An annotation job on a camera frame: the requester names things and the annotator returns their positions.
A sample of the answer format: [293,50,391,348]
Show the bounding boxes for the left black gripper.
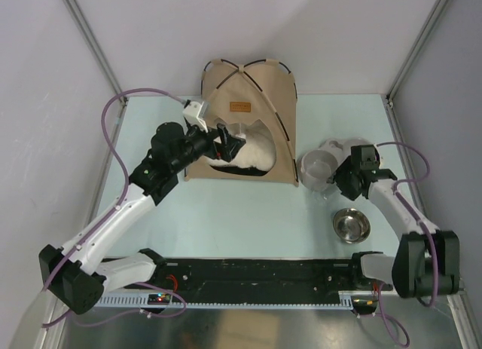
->
[171,119,245,173]

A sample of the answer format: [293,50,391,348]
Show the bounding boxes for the white fluffy cushion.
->
[206,120,276,172]

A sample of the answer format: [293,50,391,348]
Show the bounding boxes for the black tent pole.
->
[184,59,300,184]
[200,58,297,101]

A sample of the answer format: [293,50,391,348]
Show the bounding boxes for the stainless steel pet bowl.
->
[332,208,371,243]

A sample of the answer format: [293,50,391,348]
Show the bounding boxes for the clear plastic water bottle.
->
[314,183,339,201]

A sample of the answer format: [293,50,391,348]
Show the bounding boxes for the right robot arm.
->
[329,144,460,300]

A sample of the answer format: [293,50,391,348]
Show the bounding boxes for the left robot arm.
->
[39,122,246,315]

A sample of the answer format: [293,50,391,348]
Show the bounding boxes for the grey double pet feeder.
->
[297,137,372,192]

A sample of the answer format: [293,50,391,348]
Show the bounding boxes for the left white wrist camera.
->
[183,100,209,133]

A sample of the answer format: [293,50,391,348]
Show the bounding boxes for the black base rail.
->
[101,256,392,305]

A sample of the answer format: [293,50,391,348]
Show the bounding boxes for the right aluminium frame post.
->
[386,0,459,109]

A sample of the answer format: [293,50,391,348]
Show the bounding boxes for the aluminium frame post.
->
[62,0,122,93]
[386,0,459,109]

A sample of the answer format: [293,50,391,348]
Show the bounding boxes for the white slotted cable duct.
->
[97,290,377,311]

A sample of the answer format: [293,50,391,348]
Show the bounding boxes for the left aluminium frame post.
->
[62,0,122,93]

